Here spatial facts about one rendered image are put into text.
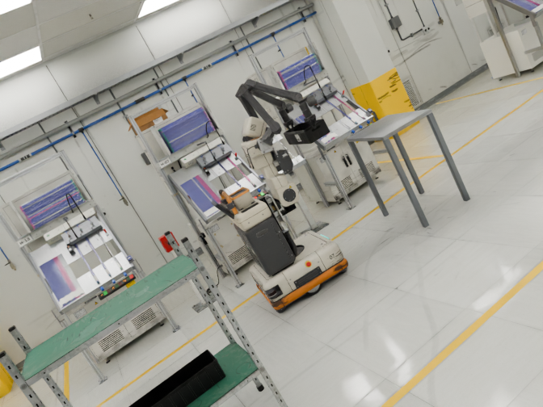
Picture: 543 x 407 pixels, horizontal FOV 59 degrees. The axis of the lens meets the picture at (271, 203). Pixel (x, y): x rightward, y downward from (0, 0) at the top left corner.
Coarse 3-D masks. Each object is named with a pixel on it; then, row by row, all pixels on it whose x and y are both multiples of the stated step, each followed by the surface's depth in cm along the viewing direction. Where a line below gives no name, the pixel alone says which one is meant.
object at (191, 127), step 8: (192, 112) 492; (200, 112) 492; (176, 120) 486; (184, 120) 486; (192, 120) 489; (200, 120) 492; (208, 120) 496; (160, 128) 480; (168, 128) 480; (176, 128) 483; (184, 128) 486; (192, 128) 489; (200, 128) 493; (208, 128) 496; (168, 136) 480; (176, 136) 483; (184, 136) 486; (192, 136) 489; (200, 136) 493; (168, 144) 480; (176, 144) 483; (184, 144) 486
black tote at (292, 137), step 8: (320, 120) 355; (296, 128) 410; (304, 128) 406; (312, 128) 354; (320, 128) 356; (328, 128) 357; (288, 136) 398; (296, 136) 379; (304, 136) 361; (312, 136) 355; (320, 136) 356; (296, 144) 391
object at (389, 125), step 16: (416, 112) 382; (368, 128) 419; (384, 128) 387; (400, 128) 364; (432, 128) 374; (352, 144) 427; (384, 144) 366; (400, 144) 438; (448, 160) 377; (368, 176) 434; (400, 176) 370; (416, 176) 445; (464, 192) 384; (384, 208) 441; (416, 208) 375
